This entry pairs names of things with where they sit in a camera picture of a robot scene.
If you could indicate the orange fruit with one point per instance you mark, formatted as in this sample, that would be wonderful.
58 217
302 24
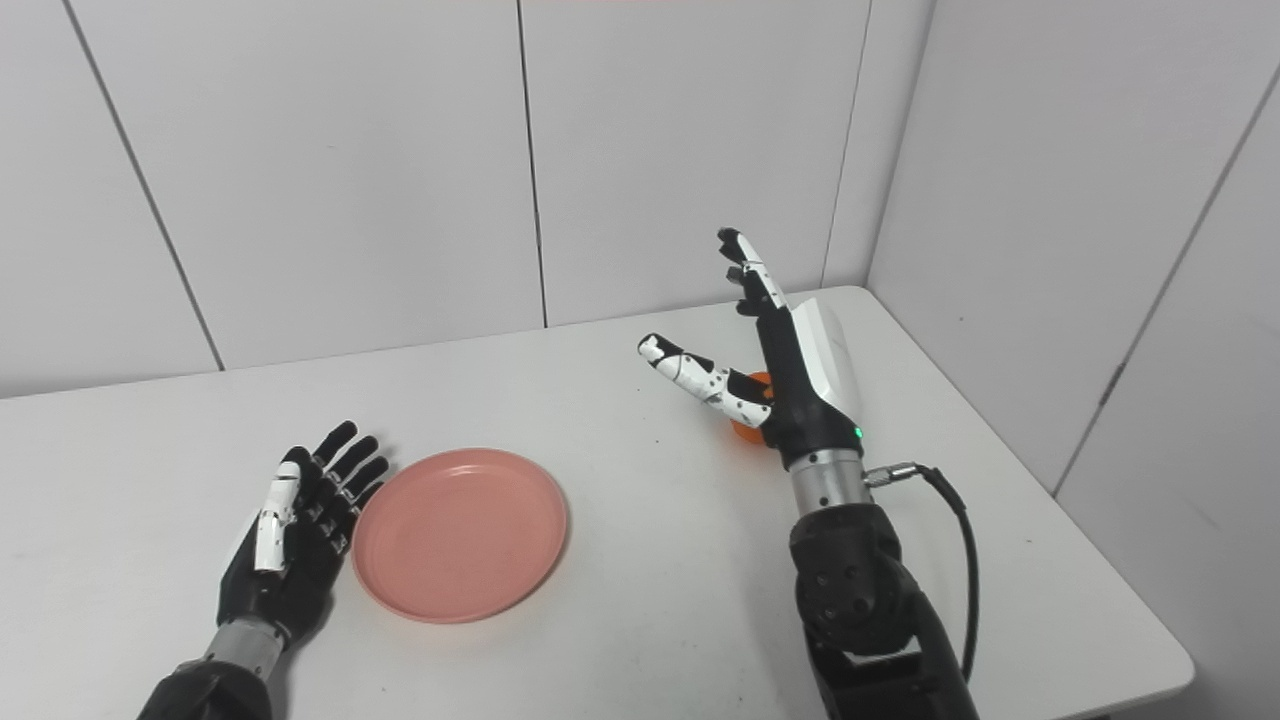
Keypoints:
748 434

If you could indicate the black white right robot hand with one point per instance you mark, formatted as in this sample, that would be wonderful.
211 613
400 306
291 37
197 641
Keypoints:
805 390

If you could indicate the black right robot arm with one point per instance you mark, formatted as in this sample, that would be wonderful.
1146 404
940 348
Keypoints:
860 600

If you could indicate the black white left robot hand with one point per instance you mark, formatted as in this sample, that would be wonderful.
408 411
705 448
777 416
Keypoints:
285 560

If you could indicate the pink round plate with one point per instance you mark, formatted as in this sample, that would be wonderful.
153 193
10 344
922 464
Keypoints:
460 535

